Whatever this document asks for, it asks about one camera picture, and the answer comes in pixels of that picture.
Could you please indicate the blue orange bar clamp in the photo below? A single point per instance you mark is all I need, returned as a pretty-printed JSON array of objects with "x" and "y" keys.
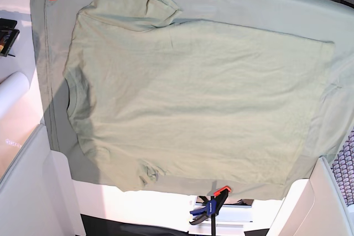
[{"x": 211, "y": 208}]

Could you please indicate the light green T-shirt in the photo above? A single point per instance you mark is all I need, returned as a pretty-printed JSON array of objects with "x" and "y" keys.
[{"x": 197, "y": 101}]

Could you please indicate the green table cover cloth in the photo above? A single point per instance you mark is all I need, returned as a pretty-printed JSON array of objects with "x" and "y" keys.
[{"x": 53, "y": 23}]

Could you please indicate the white paper roll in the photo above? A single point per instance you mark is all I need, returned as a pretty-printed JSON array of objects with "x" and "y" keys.
[{"x": 13, "y": 88}]

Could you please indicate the black tablet device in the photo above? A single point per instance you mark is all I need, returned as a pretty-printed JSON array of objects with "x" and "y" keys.
[{"x": 8, "y": 35}]

